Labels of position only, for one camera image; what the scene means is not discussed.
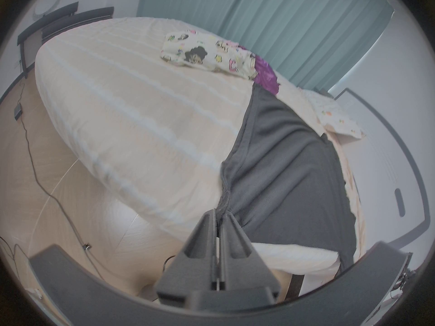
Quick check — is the white printed pyjama top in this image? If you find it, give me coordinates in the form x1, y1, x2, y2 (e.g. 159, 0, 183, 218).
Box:
160, 29, 259, 80

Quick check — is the black cable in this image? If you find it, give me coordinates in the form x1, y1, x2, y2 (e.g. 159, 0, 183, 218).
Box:
14, 80, 93, 250

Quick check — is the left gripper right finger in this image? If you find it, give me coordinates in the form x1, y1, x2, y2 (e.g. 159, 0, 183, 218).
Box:
220, 213, 281, 295

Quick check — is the purple garment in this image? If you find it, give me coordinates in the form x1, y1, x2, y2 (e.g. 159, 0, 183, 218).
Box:
238, 44, 281, 96

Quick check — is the blue-green curtain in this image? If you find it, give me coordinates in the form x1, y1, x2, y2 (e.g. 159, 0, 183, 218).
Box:
136, 0, 396, 92

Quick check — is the round white ceiling lamp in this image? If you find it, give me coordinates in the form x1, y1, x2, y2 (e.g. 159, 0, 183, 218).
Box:
33, 0, 64, 17

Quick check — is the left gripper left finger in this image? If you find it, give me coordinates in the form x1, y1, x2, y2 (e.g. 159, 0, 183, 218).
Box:
156, 209, 220, 299

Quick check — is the bed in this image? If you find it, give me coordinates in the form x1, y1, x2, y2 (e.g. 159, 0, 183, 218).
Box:
34, 16, 428, 300

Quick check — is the black T-shirt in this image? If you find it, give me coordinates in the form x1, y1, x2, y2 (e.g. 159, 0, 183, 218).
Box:
217, 84, 357, 279

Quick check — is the white printed pillow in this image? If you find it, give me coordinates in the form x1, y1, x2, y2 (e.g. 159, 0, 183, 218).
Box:
304, 89, 367, 140

